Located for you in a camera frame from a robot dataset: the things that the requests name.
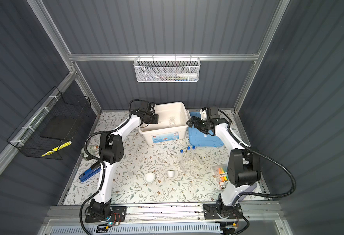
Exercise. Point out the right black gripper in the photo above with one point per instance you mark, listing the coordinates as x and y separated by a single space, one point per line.
198 121

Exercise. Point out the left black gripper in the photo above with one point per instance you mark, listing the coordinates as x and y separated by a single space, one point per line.
155 119

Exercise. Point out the white plastic storage bin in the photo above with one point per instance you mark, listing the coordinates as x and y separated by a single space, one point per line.
162 132

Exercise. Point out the blue capped test tube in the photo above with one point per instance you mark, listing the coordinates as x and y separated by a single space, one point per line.
182 161
188 156
193 154

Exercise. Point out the small white ceramic crucible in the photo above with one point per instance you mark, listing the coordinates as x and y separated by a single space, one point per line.
171 173

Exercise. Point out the white ceramic mortar bowl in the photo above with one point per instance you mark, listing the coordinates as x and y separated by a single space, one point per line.
149 177

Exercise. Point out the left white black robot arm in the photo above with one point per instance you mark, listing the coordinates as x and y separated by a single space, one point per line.
111 151

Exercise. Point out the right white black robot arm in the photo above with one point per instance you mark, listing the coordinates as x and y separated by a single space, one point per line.
243 168

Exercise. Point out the blue plastic bin lid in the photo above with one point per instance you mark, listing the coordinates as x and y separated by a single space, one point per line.
199 139

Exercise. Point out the clear plastic well plate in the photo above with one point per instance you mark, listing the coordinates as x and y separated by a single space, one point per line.
195 167

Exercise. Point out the white bottle in basket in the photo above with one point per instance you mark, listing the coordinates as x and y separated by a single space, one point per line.
188 75

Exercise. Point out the pack of coloured markers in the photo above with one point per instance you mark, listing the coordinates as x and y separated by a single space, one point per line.
220 172

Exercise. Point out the floral patterned table mat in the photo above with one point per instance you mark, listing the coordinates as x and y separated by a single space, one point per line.
140 158

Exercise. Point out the grey green box device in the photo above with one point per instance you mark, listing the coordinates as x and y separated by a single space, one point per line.
93 150

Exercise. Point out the blue stapler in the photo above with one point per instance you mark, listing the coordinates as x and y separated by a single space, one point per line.
89 173

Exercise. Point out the grey cloth roll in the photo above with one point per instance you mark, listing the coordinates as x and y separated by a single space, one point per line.
248 189

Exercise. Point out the white wire mesh basket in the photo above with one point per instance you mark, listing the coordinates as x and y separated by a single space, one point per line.
165 71

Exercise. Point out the black wire wall basket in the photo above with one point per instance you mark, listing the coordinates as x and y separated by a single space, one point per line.
52 128

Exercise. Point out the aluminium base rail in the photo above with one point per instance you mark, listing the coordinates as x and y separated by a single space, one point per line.
169 213

